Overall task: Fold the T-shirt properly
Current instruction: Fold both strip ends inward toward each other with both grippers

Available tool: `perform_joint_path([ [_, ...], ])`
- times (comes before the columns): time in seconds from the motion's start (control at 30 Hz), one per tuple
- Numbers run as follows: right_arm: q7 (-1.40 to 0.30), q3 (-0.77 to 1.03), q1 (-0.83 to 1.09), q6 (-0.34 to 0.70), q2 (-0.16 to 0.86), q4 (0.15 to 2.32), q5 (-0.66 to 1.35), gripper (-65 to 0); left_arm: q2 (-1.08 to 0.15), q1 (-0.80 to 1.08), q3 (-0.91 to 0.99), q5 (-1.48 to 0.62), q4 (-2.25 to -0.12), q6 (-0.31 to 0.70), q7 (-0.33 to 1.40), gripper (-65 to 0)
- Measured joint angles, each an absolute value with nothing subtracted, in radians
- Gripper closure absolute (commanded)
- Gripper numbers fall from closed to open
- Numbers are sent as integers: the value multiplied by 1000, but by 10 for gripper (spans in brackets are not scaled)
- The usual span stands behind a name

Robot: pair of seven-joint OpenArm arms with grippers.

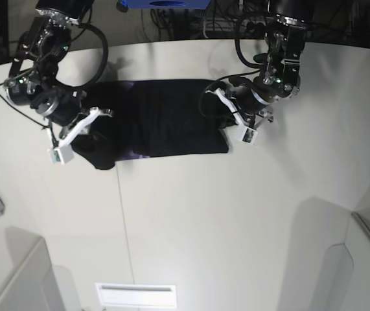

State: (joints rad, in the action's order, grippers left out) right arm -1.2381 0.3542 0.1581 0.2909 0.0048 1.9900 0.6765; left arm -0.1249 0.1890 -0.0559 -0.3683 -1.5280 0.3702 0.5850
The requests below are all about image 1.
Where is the blue box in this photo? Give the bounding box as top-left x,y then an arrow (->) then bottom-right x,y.
118,0 -> 211,10

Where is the white wrist camera left gripper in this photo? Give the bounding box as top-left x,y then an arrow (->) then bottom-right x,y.
235,125 -> 258,145

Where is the black T-shirt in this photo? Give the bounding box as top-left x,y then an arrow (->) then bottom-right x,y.
71,79 -> 229,170

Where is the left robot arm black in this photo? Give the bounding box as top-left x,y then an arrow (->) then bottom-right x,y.
198,1 -> 315,130

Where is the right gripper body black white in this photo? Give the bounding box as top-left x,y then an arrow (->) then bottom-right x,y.
32,90 -> 112,148

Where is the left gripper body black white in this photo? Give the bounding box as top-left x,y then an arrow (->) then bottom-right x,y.
205,80 -> 274,130

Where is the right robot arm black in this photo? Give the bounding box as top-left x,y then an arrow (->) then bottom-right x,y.
0,1 -> 113,150

